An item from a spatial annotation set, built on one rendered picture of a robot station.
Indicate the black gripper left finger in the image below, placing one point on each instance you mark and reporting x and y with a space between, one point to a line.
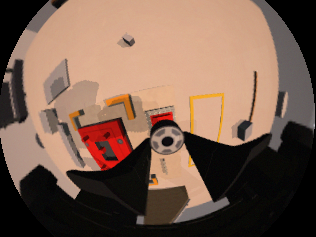
127 181

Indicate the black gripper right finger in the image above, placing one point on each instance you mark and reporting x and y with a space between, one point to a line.
220 165

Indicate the black and grey wheel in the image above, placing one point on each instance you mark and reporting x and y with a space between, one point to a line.
164 129

